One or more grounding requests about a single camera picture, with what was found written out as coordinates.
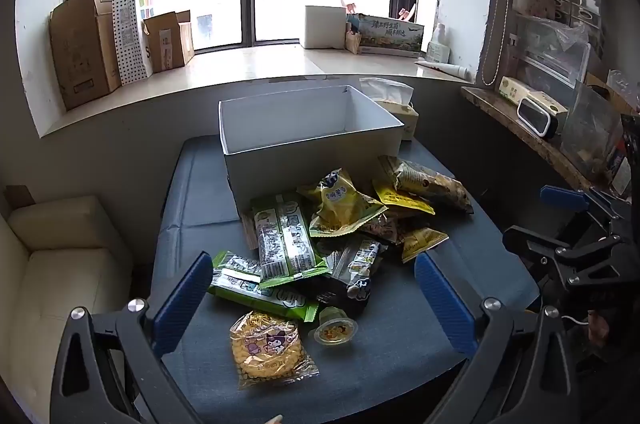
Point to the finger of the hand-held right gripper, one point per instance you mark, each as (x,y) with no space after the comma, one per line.
(535,241)
(565,199)

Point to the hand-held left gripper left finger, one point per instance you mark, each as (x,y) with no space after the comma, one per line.
(182,299)

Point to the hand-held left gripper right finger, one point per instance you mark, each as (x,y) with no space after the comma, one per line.
(445,304)

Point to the white cardboard storage box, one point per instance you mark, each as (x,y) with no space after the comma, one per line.
(310,143)

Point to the person's right hand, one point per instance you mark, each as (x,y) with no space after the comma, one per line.
(598,328)

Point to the small yellow snack packet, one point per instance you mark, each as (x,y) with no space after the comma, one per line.
(422,241)

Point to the clear plastic bag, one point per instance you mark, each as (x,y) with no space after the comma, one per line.
(590,128)

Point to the wooden shelf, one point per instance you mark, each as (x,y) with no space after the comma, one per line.
(525,133)

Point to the long green snack packet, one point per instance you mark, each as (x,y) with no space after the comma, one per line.
(260,294)

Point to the white digital alarm clock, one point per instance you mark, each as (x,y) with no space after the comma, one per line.
(535,116)

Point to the dark patterned snack packet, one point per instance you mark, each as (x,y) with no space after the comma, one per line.
(382,230)

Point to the cartoon cookie packet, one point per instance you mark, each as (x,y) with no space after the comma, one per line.
(270,351)

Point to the flat yellow snack packet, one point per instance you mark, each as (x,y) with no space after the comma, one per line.
(400,204)

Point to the jelly cup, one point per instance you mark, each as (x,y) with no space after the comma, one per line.
(336,329)

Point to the black snack packet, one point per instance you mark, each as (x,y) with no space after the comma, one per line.
(330,291)

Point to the tall green snack packet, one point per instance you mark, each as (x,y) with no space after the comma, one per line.
(285,244)

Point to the brown and yellow snack packet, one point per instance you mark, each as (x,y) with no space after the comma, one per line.
(430,186)

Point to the small cream box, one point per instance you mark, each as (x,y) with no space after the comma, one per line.
(515,86)

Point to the cream sofa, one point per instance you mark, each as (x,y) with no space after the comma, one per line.
(55,264)

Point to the yellow chips packet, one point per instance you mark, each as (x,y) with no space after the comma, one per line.
(340,204)

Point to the clear plastic storage box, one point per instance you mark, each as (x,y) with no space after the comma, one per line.
(550,48)

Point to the white tube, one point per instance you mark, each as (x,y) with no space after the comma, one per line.
(445,68)

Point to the beige tissue box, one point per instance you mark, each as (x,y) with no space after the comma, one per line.
(395,103)

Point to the white bottle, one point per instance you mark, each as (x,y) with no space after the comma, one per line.
(438,46)

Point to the landscape printed tissue box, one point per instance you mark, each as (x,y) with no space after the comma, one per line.
(390,36)

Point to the small cardboard box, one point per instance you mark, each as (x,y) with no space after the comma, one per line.
(167,43)

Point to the large cardboard box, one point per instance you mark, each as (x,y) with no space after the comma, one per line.
(82,53)

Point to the small brown holder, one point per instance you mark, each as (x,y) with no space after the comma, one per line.
(352,38)

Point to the polka-dot paper bag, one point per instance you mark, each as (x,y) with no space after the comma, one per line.
(131,33)

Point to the plain white box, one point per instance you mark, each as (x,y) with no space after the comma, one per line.
(322,28)

